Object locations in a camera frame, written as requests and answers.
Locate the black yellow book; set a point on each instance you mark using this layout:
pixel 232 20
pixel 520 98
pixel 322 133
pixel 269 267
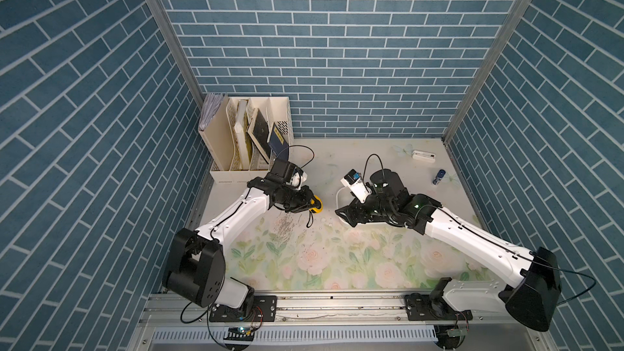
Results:
pixel 259 134

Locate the yellow tape measure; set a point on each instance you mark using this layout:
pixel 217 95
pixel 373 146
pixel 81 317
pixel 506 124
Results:
pixel 316 206

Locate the white desktop file organizer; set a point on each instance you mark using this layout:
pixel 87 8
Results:
pixel 276 110

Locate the dark blue book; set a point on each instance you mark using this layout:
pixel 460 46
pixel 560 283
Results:
pixel 278 143

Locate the white small rectangular box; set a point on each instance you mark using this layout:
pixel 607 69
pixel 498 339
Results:
pixel 423 156

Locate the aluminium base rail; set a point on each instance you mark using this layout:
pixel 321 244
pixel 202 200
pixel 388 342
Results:
pixel 328 320

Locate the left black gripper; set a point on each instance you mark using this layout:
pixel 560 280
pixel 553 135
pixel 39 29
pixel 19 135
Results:
pixel 304 202

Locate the small blue bottle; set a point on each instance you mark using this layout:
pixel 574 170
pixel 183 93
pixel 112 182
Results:
pixel 439 177

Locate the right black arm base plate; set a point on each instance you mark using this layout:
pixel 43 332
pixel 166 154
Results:
pixel 423 307

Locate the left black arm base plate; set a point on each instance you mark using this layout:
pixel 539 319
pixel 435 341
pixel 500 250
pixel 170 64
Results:
pixel 263 311

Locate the white yellow book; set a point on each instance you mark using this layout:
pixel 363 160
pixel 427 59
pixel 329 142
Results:
pixel 244 143

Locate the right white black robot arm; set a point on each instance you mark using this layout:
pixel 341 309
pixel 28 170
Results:
pixel 531 281

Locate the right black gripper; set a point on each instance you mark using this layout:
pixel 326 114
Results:
pixel 356 205

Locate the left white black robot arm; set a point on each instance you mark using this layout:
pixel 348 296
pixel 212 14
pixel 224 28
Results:
pixel 196 268

